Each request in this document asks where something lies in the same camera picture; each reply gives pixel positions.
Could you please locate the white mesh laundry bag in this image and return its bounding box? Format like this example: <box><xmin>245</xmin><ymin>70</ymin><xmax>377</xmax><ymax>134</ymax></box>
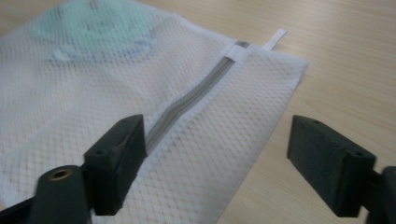
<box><xmin>0</xmin><ymin>0</ymin><xmax>310</xmax><ymax>224</ymax></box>

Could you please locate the pale green garment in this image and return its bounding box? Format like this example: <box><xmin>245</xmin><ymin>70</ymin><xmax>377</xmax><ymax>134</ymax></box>
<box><xmin>31</xmin><ymin>0</ymin><xmax>158</xmax><ymax>62</ymax></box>

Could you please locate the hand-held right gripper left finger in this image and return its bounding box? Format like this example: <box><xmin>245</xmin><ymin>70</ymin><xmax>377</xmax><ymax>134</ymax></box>
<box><xmin>83</xmin><ymin>114</ymin><xmax>149</xmax><ymax>217</ymax></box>

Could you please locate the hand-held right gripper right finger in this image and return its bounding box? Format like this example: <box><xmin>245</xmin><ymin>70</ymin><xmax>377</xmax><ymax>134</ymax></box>
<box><xmin>286</xmin><ymin>114</ymin><xmax>377</xmax><ymax>218</ymax></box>

